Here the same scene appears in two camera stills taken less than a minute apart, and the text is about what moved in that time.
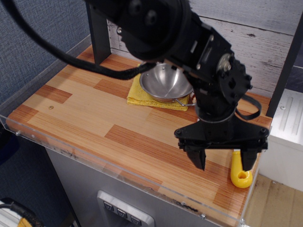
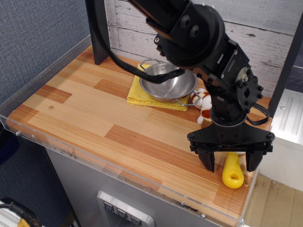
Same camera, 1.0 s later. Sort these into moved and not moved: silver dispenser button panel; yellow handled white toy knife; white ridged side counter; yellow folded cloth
Moved: yellow handled white toy knife
Not moved: yellow folded cloth; white ridged side counter; silver dispenser button panel
